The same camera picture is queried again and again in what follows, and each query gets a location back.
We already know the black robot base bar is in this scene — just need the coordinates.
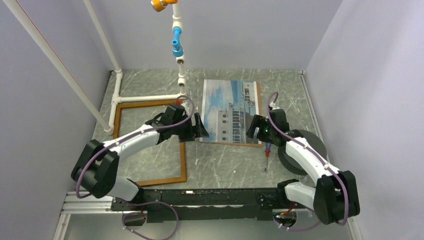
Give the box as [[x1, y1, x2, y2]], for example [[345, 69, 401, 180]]
[[111, 187, 302, 227]]

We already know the dark grey round disc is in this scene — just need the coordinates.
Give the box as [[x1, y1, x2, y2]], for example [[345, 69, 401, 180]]
[[277, 129, 328, 176]]

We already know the brown frame backing board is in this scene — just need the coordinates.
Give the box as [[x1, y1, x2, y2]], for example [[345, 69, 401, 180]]
[[205, 79, 265, 148]]

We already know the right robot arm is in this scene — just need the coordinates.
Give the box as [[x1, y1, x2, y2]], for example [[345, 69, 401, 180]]
[[246, 109, 361, 225]]

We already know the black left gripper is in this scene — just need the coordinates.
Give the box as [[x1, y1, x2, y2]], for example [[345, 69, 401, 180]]
[[172, 112, 209, 143]]

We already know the wooden picture frame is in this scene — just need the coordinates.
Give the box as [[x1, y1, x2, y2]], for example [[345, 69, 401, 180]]
[[112, 99, 188, 188]]

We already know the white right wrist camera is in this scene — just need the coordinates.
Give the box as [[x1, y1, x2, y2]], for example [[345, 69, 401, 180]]
[[268, 101, 280, 111]]

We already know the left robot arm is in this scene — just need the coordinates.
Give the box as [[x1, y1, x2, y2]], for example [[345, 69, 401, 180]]
[[71, 100, 209, 210]]

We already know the blue handled screwdriver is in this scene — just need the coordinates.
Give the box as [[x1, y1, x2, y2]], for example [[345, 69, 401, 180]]
[[264, 142, 271, 172]]

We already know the orange pipe cap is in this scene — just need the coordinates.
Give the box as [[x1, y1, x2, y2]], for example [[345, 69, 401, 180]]
[[150, 0, 178, 12]]

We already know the white pvc pipe structure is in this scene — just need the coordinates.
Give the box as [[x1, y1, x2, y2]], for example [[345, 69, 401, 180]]
[[1, 0, 190, 136]]

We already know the building photo print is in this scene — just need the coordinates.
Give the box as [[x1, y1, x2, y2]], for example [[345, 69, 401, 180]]
[[200, 79, 262, 147]]

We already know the blue pipe elbow fitting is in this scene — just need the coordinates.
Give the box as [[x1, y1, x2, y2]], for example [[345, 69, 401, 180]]
[[171, 27, 184, 58]]

